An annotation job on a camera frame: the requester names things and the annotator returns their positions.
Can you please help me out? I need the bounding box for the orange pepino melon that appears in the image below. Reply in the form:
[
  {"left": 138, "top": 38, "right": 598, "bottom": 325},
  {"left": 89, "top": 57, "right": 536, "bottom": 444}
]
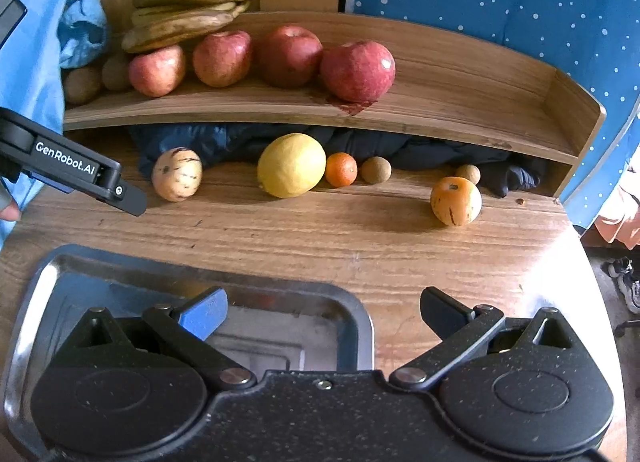
[{"left": 430, "top": 176, "right": 483, "bottom": 227}]

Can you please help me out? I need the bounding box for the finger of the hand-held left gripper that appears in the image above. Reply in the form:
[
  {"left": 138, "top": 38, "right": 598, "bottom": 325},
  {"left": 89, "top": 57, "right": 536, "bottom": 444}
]
[{"left": 106, "top": 180, "right": 149, "bottom": 217}]

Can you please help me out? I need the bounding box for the light blue cloth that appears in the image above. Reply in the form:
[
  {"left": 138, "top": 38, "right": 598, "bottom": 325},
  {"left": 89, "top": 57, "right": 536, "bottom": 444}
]
[{"left": 0, "top": 0, "right": 71, "bottom": 243}]

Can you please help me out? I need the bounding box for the brown kiwi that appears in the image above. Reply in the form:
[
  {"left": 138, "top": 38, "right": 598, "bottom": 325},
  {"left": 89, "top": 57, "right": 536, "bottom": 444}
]
[
  {"left": 63, "top": 66, "right": 105, "bottom": 105},
  {"left": 102, "top": 52, "right": 133, "bottom": 92}
]

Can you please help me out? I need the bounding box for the brown longan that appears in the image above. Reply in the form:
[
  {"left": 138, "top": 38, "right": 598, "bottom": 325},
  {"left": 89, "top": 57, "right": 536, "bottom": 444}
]
[
  {"left": 360, "top": 157, "right": 392, "bottom": 185},
  {"left": 455, "top": 164, "right": 482, "bottom": 186}
]

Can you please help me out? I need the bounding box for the blue dotted fabric wardrobe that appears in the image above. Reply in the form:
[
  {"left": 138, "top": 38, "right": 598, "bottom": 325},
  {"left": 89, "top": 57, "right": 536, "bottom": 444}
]
[{"left": 345, "top": 0, "right": 640, "bottom": 237}]

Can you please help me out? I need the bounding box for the small orange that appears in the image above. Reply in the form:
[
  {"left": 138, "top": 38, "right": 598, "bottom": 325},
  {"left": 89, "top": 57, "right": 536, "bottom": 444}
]
[{"left": 325, "top": 152, "right": 359, "bottom": 188}]

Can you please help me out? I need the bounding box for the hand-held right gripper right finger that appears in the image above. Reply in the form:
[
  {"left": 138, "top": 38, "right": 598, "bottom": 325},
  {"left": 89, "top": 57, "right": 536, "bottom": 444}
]
[{"left": 390, "top": 287, "right": 588, "bottom": 390}]

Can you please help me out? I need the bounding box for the pair of sneakers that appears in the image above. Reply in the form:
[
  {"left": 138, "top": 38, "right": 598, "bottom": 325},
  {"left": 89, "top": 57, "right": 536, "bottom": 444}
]
[{"left": 607, "top": 256, "right": 640, "bottom": 315}]

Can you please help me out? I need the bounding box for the metal tray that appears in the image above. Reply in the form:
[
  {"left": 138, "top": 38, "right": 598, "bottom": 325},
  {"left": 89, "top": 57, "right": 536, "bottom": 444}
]
[{"left": 0, "top": 243, "right": 376, "bottom": 462}]

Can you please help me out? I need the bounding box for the blue plastic bag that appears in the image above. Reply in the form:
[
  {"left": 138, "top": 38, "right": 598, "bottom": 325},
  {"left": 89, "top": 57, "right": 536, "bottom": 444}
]
[{"left": 57, "top": 0, "right": 109, "bottom": 70}]

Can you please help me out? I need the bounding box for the pale striped pepino melon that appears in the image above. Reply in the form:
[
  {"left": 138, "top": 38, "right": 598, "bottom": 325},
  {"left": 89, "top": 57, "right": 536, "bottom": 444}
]
[{"left": 151, "top": 147, "right": 204, "bottom": 203}]

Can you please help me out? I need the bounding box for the wooden desk shelf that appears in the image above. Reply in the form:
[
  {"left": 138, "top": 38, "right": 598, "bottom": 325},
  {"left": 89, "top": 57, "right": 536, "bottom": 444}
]
[{"left": 62, "top": 10, "right": 607, "bottom": 199}]

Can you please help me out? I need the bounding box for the large yellow lemon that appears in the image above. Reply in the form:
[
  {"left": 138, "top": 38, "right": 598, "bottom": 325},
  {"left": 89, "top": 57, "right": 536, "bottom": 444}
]
[{"left": 257, "top": 133, "right": 327, "bottom": 199}]

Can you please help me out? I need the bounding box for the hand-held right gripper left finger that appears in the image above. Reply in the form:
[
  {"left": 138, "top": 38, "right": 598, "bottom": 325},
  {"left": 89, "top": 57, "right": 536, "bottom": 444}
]
[{"left": 62, "top": 287, "right": 257, "bottom": 391}]

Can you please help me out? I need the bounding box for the bed with orange sheet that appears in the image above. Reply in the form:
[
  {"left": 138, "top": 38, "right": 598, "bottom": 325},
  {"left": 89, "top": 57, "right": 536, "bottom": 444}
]
[{"left": 595, "top": 182, "right": 640, "bottom": 247}]

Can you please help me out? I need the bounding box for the dark blue jacket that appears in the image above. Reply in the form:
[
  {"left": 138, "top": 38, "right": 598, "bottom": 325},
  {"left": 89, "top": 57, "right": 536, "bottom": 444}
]
[{"left": 127, "top": 123, "right": 541, "bottom": 197}]

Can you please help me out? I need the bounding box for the red apple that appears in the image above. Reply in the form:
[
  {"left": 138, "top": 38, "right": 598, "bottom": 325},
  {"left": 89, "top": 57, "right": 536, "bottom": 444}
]
[
  {"left": 128, "top": 44, "right": 187, "bottom": 97},
  {"left": 192, "top": 30, "right": 253, "bottom": 88},
  {"left": 256, "top": 26, "right": 324, "bottom": 88},
  {"left": 320, "top": 40, "right": 396, "bottom": 103}
]

